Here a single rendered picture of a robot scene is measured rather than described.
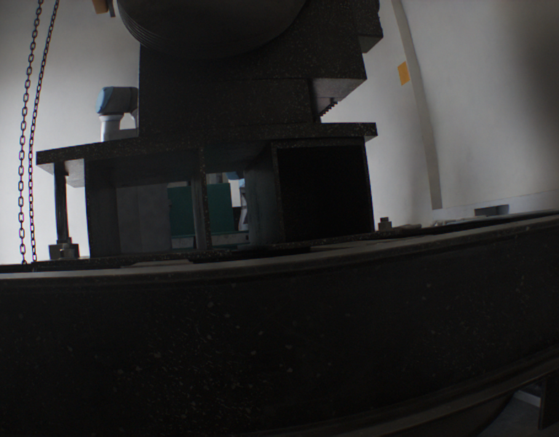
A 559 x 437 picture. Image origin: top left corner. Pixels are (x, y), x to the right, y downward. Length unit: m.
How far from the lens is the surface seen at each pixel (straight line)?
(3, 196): 3.60
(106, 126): 2.01
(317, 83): 1.09
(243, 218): 2.09
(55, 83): 3.65
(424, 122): 2.18
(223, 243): 2.02
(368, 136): 1.06
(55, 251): 1.05
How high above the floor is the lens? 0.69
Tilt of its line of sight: 3 degrees up
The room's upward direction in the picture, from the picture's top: 6 degrees counter-clockwise
